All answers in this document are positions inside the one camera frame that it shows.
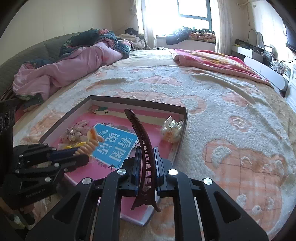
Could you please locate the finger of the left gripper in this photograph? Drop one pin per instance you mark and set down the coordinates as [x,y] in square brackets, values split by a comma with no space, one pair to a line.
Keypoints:
[60,154]
[71,163]

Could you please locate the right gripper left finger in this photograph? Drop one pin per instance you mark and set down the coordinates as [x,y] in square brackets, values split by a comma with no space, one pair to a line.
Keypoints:
[130,186]

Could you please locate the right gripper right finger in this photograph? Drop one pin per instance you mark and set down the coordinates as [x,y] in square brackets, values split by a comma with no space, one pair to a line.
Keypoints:
[163,187]

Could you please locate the dark red banana hair clip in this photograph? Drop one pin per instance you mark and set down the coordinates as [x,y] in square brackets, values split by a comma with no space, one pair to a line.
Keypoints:
[148,174]

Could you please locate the pink sheer bow hair clip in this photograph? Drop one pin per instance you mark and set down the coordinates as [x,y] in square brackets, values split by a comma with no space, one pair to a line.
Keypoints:
[76,133]

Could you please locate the gold white accessory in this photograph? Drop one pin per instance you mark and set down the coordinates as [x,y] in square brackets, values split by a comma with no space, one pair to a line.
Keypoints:
[171,130]

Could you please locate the pink children's book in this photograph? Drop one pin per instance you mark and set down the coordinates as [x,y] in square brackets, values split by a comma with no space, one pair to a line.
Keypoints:
[120,140]

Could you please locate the brown shallow cardboard box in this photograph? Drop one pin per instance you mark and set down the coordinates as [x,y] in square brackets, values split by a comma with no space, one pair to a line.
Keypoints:
[126,103]

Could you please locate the pink crumpled quilt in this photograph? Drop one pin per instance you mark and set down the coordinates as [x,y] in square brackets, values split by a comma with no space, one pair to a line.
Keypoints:
[49,78]

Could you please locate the beige orange patterned bedspread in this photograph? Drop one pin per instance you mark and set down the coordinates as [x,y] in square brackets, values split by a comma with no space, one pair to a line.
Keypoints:
[239,132]

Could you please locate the green upholstered headboard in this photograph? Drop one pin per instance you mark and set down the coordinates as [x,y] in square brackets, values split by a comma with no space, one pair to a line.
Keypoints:
[48,50]

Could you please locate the dark floral duvet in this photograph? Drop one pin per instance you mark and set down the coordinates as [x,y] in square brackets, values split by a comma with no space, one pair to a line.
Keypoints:
[77,43]

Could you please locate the pink red folded blanket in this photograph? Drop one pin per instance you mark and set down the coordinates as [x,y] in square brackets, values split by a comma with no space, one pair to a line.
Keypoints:
[213,61]

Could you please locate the dark clothes on windowsill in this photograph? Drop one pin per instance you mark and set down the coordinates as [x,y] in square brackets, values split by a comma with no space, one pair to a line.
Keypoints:
[185,33]

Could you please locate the white curtain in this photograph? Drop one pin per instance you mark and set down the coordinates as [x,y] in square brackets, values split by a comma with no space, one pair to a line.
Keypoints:
[225,33]

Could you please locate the white bed footboard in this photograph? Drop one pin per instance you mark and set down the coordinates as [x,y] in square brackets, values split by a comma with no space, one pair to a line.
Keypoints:
[272,76]

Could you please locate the white drawer cabinet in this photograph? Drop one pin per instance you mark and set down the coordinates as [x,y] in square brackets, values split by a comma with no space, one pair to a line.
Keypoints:
[290,96]

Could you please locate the white desk with clutter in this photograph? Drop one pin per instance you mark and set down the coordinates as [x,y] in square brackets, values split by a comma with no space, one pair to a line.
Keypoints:
[259,51]

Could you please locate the black flat screen television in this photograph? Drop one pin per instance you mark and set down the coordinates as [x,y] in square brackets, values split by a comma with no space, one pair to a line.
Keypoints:
[291,40]

